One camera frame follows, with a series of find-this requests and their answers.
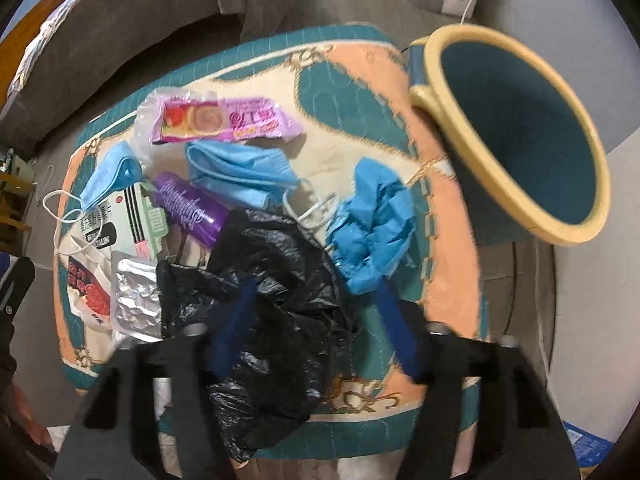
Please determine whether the red and white packet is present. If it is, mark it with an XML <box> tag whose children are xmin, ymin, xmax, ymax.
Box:
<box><xmin>65</xmin><ymin>237</ymin><xmax>116</xmax><ymax>332</ymax></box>

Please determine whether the purple bottle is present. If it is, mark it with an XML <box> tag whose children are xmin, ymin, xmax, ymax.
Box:
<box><xmin>151</xmin><ymin>171</ymin><xmax>230</xmax><ymax>250</ymax></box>

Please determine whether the wooden board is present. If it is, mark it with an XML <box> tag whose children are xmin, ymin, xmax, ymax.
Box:
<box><xmin>0</xmin><ymin>0</ymin><xmax>83</xmax><ymax>103</ymax></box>

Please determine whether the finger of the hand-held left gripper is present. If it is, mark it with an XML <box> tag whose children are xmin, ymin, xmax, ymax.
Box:
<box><xmin>0</xmin><ymin>255</ymin><xmax>37</xmax><ymax>332</ymax></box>

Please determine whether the silver foil blister pack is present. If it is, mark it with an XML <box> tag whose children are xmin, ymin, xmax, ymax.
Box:
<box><xmin>110</xmin><ymin>251</ymin><xmax>163</xmax><ymax>342</ymax></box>

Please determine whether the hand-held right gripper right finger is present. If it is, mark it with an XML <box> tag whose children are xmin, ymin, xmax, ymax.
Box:
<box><xmin>375</xmin><ymin>282</ymin><xmax>581</xmax><ymax>480</ymax></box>

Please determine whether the white cable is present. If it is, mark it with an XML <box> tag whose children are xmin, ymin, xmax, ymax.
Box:
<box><xmin>460</xmin><ymin>0</ymin><xmax>484</xmax><ymax>26</ymax></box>

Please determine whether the clear plastic wrap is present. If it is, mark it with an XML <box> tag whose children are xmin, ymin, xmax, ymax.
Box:
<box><xmin>131</xmin><ymin>87</ymin><xmax>221</xmax><ymax>161</ymax></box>

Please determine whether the wooden chair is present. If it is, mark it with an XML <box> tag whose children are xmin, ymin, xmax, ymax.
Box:
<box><xmin>0</xmin><ymin>147</ymin><xmax>36</xmax><ymax>241</ymax></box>

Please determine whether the grey bed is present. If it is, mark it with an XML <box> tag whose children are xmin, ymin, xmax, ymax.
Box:
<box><xmin>0</xmin><ymin>0</ymin><xmax>311</xmax><ymax>151</ymax></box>

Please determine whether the folded blue face mask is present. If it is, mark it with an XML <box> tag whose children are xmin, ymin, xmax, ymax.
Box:
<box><xmin>186</xmin><ymin>141</ymin><xmax>343</xmax><ymax>233</ymax></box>

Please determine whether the teal bin with yellow rim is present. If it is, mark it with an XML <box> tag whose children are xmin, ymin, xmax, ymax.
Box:
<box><xmin>406</xmin><ymin>25</ymin><xmax>612</xmax><ymax>247</ymax></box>

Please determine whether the teal and peach printed mat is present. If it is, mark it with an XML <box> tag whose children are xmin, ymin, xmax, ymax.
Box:
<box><xmin>52</xmin><ymin>25</ymin><xmax>493</xmax><ymax>461</ymax></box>

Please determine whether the pink snack wrapper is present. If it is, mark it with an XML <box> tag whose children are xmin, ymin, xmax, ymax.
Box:
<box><xmin>151</xmin><ymin>95</ymin><xmax>306</xmax><ymax>145</ymax></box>

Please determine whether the blue cardboard box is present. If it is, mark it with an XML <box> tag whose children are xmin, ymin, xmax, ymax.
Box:
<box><xmin>562</xmin><ymin>420</ymin><xmax>614</xmax><ymax>466</ymax></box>

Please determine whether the green medicine box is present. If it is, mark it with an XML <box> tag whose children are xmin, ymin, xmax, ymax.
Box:
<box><xmin>75</xmin><ymin>182</ymin><xmax>171</xmax><ymax>266</ymax></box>

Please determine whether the person's left hand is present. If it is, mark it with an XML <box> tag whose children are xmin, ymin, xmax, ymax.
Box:
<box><xmin>10</xmin><ymin>385</ymin><xmax>52</xmax><ymax>445</ymax></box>

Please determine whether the blue nitrile glove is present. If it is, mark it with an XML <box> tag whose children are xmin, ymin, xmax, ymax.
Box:
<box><xmin>326</xmin><ymin>156</ymin><xmax>417</xmax><ymax>295</ymax></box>

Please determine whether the black plastic bag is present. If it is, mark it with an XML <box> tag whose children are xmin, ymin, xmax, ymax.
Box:
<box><xmin>156</xmin><ymin>208</ymin><xmax>361</xmax><ymax>463</ymax></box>

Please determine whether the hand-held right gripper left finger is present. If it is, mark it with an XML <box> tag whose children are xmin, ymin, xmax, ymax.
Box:
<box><xmin>52</xmin><ymin>277</ymin><xmax>258</xmax><ymax>480</ymax></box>

